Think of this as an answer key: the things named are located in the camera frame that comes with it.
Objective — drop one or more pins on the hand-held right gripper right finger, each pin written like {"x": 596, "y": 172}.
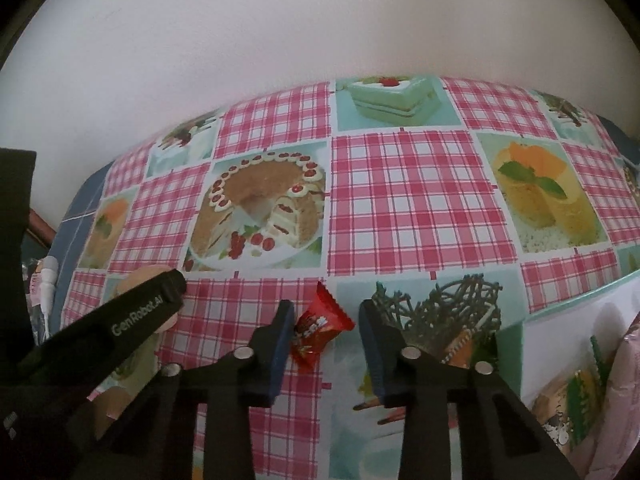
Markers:
{"x": 375, "y": 360}

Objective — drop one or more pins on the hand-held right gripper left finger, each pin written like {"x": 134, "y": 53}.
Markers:
{"x": 280, "y": 355}

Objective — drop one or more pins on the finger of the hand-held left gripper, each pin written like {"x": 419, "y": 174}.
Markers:
{"x": 145, "y": 305}

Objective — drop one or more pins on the red candy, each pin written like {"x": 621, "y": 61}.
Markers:
{"x": 315, "y": 332}

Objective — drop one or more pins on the shallow teal white box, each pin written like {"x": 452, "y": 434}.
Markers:
{"x": 565, "y": 330}

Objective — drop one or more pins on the dark green snack packet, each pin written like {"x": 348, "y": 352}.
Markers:
{"x": 582, "y": 400}

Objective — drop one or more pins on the pink snack packet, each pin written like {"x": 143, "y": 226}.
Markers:
{"x": 622, "y": 390}

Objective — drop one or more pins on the reddish brown wooden frame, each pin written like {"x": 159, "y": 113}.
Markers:
{"x": 42, "y": 227}

